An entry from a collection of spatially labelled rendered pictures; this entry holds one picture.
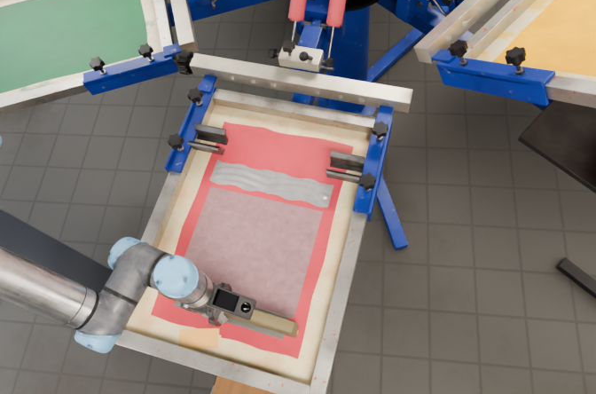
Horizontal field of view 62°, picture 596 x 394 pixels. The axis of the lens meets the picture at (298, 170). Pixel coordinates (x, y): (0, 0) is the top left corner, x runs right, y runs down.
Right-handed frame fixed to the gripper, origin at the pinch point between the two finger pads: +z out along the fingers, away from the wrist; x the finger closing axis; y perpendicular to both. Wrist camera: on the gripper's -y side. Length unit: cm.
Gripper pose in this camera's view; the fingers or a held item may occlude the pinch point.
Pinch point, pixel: (229, 310)
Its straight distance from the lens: 130.4
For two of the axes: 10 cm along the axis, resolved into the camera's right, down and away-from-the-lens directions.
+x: -2.6, 8.8, -3.9
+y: -9.6, -1.8, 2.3
